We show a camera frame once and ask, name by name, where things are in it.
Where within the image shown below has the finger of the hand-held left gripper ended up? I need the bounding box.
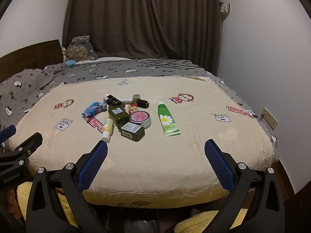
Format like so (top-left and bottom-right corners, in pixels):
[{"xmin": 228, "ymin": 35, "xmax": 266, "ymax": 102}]
[
  {"xmin": 0, "ymin": 132, "xmax": 43, "ymax": 173},
  {"xmin": 0, "ymin": 125, "xmax": 17, "ymax": 143}
]

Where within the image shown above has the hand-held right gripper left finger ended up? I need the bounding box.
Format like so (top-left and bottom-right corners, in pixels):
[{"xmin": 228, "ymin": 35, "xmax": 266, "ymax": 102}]
[{"xmin": 25, "ymin": 139, "xmax": 108, "ymax": 233}]

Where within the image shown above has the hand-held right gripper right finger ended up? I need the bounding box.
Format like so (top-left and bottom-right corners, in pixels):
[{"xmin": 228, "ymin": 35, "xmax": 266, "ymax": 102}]
[{"xmin": 204, "ymin": 139, "xmax": 285, "ymax": 233}]

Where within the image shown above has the black cardboard box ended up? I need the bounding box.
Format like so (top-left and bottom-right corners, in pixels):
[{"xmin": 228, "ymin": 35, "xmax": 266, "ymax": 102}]
[{"xmin": 105, "ymin": 93, "xmax": 122, "ymax": 106}]

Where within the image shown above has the yellow fluffy clothing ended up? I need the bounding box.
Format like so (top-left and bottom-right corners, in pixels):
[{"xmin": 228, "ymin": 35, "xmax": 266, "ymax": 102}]
[{"xmin": 17, "ymin": 182, "xmax": 243, "ymax": 233}]

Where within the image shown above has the yellow bottle with white cap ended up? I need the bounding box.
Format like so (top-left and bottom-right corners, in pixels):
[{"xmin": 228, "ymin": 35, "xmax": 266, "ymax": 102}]
[{"xmin": 101, "ymin": 119, "xmax": 114, "ymax": 142}]

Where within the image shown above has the small labelled dark green bottle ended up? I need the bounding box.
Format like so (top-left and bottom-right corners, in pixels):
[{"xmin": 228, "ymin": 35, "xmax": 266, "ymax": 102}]
[{"xmin": 120, "ymin": 122, "xmax": 146, "ymax": 142}]

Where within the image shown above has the large dark green bottle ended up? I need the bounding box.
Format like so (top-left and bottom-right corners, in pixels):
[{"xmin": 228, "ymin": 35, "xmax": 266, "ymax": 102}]
[{"xmin": 107, "ymin": 104, "xmax": 130, "ymax": 130}]

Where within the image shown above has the blue snack wrapper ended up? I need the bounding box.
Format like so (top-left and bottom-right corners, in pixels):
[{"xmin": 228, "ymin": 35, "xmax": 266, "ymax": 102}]
[{"xmin": 81, "ymin": 101, "xmax": 108, "ymax": 117}]

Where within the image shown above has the beige cartoon-print blanket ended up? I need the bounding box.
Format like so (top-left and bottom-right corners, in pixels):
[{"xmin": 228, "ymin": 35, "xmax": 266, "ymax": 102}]
[{"xmin": 18, "ymin": 75, "xmax": 276, "ymax": 209}]

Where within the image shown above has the round pink-lidded tin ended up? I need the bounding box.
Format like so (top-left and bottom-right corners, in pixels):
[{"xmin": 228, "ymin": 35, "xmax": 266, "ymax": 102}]
[{"xmin": 129, "ymin": 110, "xmax": 151, "ymax": 128}]

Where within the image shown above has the green daisy-print tube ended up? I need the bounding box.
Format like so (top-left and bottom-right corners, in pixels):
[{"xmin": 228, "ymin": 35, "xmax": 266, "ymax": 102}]
[{"xmin": 157, "ymin": 101, "xmax": 181, "ymax": 137}]

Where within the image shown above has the dark wooden headboard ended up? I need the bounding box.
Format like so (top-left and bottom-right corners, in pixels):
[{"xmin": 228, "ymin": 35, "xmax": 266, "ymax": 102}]
[{"xmin": 0, "ymin": 39, "xmax": 64, "ymax": 80}]

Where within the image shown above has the patterned plush toy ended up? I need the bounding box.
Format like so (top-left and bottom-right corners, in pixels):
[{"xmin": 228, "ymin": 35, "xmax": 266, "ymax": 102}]
[{"xmin": 62, "ymin": 36, "xmax": 99, "ymax": 61}]

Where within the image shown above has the white pillow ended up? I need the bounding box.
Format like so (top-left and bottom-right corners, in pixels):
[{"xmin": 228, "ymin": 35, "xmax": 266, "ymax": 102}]
[{"xmin": 73, "ymin": 57, "xmax": 132, "ymax": 65}]

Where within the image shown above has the grey printed duvet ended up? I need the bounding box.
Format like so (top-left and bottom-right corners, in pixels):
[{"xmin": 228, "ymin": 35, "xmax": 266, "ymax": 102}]
[{"xmin": 0, "ymin": 58, "xmax": 279, "ymax": 151}]

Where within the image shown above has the dark brown curtain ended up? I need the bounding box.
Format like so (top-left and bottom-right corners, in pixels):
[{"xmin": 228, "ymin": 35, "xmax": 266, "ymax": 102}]
[{"xmin": 63, "ymin": 0, "xmax": 220, "ymax": 76}]

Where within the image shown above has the beige wall socket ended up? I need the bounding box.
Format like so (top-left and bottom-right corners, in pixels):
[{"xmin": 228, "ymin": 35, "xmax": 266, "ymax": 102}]
[{"xmin": 260, "ymin": 107, "xmax": 279, "ymax": 130}]

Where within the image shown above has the small wall shelf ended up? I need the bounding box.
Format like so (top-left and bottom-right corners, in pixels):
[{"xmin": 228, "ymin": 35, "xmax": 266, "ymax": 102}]
[{"xmin": 219, "ymin": 2, "xmax": 231, "ymax": 17}]

